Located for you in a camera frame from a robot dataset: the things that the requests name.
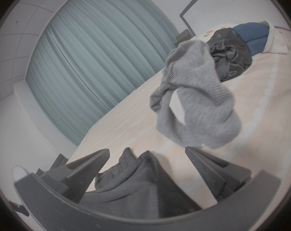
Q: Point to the white printed pillow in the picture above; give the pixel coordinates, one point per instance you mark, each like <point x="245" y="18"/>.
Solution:
<point x="208" y="34"/>

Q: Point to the blue and white garment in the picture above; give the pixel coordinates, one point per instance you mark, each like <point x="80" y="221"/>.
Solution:
<point x="251" y="32"/>

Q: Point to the grey knit garment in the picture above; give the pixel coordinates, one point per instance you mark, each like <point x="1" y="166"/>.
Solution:
<point x="196" y="105"/>

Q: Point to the round white mirror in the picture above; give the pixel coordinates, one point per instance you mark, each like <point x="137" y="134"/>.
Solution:
<point x="18" y="173"/>

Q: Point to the black shiny garment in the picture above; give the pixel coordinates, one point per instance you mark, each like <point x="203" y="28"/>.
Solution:
<point x="227" y="54"/>

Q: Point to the black chest of drawers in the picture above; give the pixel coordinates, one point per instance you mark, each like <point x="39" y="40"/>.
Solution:
<point x="60" y="160"/>

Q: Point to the blue-green curtain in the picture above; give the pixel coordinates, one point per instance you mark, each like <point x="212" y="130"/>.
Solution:
<point x="87" y="56"/>

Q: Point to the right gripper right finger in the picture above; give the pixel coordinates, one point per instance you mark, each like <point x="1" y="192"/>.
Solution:
<point x="215" y="174"/>

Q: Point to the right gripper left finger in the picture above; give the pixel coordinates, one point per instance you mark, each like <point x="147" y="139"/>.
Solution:
<point x="70" y="177"/>

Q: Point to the black T-shirt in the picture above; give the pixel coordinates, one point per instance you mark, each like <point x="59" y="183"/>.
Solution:
<point x="140" y="189"/>

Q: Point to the bed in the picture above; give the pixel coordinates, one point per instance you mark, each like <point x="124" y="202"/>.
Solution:
<point x="232" y="129"/>

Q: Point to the grey bedside table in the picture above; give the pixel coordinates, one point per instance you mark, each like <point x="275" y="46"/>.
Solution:
<point x="184" y="36"/>

